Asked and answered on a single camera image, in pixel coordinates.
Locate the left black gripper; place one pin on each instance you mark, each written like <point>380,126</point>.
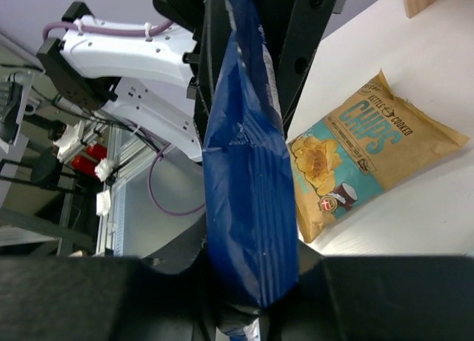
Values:
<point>208,21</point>

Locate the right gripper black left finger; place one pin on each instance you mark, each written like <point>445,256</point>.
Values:
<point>161,297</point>

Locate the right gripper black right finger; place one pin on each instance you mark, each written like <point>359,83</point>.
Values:
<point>363,297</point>

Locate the yellow kettle cooked chips bag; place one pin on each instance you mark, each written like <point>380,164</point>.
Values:
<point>361,149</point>

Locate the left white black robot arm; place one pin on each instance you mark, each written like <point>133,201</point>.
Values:
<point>163,78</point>

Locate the aluminium mounting rail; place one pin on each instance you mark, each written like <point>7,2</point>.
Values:
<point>134,154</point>

